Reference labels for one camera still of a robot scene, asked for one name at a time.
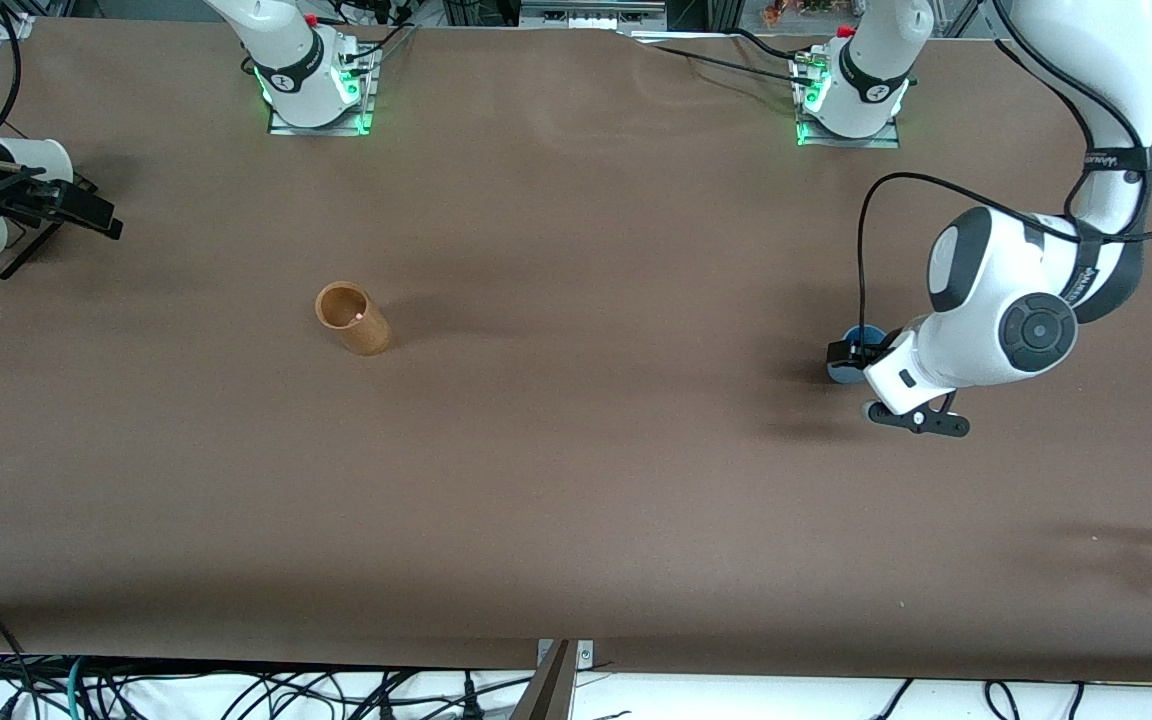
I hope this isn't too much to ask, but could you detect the short black table cable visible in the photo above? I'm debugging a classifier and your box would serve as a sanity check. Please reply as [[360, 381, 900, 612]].
[[731, 27, 813, 61]]

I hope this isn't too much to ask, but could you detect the blue cup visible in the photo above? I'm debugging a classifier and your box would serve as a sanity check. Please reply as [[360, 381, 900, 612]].
[[827, 324, 889, 387]]

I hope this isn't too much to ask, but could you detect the grey metal device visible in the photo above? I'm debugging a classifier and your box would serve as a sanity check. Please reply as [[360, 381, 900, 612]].
[[519, 0, 670, 32]]

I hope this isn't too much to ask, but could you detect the black base cable bundle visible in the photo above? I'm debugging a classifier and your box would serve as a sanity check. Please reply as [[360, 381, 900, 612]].
[[334, 3, 419, 63]]

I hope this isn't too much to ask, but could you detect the small metal bracket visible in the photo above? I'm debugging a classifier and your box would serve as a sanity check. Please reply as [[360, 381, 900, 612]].
[[536, 639, 596, 669]]

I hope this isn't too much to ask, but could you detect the long black table cable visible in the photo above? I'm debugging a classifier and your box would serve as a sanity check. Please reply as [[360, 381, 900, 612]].
[[626, 33, 817, 87]]

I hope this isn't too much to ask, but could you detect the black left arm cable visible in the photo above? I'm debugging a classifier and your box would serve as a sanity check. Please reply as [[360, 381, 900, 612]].
[[856, 0, 1152, 353]]

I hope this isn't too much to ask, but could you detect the brown table mat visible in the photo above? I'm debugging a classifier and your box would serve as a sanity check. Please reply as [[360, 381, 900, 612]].
[[0, 15, 1152, 683]]

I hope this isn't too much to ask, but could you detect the brown wooden cylinder holder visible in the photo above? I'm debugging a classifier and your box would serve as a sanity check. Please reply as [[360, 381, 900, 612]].
[[314, 281, 393, 358]]

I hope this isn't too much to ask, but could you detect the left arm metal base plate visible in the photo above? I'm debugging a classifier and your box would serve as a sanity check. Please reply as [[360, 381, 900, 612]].
[[794, 50, 903, 150]]

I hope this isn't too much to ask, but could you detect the teal floor cable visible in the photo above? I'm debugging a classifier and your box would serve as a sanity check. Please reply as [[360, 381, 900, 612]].
[[61, 655, 90, 720]]

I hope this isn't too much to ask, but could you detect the brown tripod leg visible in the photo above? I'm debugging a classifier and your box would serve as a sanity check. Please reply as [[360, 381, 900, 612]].
[[510, 640, 575, 720]]

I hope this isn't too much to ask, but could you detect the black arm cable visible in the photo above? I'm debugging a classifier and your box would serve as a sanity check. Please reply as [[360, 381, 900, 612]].
[[0, 8, 25, 137], [856, 0, 1152, 353]]

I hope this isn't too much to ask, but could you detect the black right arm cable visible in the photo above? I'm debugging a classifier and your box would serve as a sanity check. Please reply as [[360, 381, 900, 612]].
[[0, 8, 25, 137]]

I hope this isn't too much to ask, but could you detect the black cup rack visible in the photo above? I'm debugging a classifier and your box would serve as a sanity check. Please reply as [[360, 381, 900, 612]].
[[0, 172, 99, 281]]

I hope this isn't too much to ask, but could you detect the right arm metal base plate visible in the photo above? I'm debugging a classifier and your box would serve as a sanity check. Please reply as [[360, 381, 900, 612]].
[[268, 40, 380, 137]]

